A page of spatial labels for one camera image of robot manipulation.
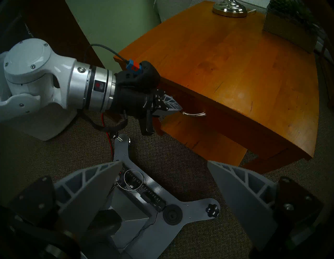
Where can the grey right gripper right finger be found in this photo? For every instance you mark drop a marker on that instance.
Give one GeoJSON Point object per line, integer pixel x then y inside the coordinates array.
{"type": "Point", "coordinates": [242, 198]}

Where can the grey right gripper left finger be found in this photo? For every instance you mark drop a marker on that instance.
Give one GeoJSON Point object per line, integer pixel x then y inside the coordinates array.
{"type": "Point", "coordinates": [86, 193]}

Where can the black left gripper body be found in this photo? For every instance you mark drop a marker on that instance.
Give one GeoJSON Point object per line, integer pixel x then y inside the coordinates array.
{"type": "Point", "coordinates": [133, 101]}

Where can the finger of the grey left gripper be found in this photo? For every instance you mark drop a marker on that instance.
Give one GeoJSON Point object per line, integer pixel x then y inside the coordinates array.
{"type": "Point", "coordinates": [148, 126]}
{"type": "Point", "coordinates": [171, 102]}

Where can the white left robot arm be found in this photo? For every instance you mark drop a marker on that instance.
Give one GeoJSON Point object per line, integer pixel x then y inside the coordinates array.
{"type": "Point", "coordinates": [31, 65]}

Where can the black base knob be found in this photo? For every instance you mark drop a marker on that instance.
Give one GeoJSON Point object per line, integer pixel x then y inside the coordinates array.
{"type": "Point", "coordinates": [212, 210]}
{"type": "Point", "coordinates": [114, 135]}

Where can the black power strip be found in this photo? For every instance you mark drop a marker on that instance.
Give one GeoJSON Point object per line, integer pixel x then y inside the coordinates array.
{"type": "Point", "coordinates": [151, 195]}

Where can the black round disk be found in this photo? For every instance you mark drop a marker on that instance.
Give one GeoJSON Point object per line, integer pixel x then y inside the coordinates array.
{"type": "Point", "coordinates": [172, 214]}

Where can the orange wooden end table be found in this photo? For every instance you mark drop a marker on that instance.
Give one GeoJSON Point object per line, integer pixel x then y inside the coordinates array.
{"type": "Point", "coordinates": [234, 65]}

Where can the white shade table lamp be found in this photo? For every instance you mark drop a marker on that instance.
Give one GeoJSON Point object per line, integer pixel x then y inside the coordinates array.
{"type": "Point", "coordinates": [229, 9]}

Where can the succulent planter box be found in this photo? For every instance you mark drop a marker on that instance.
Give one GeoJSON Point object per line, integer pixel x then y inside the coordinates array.
{"type": "Point", "coordinates": [287, 28]}

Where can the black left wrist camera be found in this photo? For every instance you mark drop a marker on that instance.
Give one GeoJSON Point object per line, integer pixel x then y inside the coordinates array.
{"type": "Point", "coordinates": [146, 77]}

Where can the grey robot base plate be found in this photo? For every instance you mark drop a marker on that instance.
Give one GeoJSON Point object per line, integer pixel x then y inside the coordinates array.
{"type": "Point", "coordinates": [194, 209]}

